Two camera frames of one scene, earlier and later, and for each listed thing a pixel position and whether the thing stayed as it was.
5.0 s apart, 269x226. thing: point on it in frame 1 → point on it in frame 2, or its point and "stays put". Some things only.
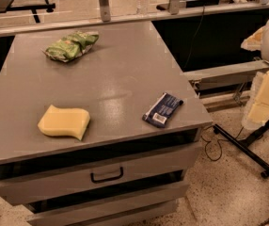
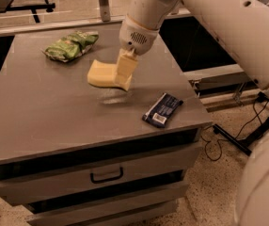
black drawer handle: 107,179 stays put
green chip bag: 71,46 stays put
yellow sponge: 65,121 → 104,74
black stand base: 244,148 stays put
